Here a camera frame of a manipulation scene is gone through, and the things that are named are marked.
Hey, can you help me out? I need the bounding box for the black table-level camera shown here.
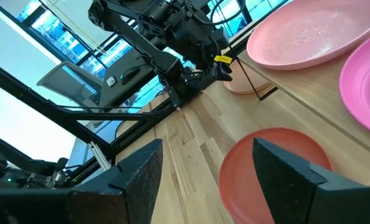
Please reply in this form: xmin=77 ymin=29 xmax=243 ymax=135
xmin=0 ymin=121 xmax=75 ymax=190

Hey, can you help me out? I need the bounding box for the grey side desk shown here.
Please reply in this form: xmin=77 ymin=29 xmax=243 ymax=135
xmin=96 ymin=46 xmax=164 ymax=108

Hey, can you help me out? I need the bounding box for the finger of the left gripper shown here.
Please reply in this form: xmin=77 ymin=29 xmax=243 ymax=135
xmin=203 ymin=63 xmax=234 ymax=83

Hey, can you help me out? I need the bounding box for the large glass window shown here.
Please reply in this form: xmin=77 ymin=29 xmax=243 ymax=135
xmin=0 ymin=0 xmax=295 ymax=162

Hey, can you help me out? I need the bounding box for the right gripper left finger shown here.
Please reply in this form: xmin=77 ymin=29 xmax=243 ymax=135
xmin=0 ymin=138 xmax=164 ymax=224

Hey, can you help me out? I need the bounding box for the yellow tag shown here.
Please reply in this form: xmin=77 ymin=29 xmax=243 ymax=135
xmin=213 ymin=55 xmax=233 ymax=65

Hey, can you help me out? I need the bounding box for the black computer mouse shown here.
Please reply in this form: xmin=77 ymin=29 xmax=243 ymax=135
xmin=121 ymin=65 xmax=141 ymax=86

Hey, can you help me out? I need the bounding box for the tan brown plate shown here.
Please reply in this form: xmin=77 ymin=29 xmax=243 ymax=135
xmin=224 ymin=60 xmax=272 ymax=95

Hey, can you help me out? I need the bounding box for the light pink plate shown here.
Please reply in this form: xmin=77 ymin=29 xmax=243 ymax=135
xmin=246 ymin=0 xmax=370 ymax=71

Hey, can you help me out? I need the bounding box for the magenta plate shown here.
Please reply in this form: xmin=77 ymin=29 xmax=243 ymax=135
xmin=338 ymin=29 xmax=370 ymax=141

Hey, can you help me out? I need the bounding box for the silver metal bracket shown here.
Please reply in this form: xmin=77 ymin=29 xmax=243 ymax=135
xmin=89 ymin=141 xmax=111 ymax=171

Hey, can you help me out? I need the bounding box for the terracotta orange plate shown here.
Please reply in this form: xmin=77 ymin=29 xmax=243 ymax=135
xmin=218 ymin=127 xmax=333 ymax=224

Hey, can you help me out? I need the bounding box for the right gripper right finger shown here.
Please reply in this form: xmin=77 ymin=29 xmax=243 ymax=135
xmin=252 ymin=136 xmax=370 ymax=224

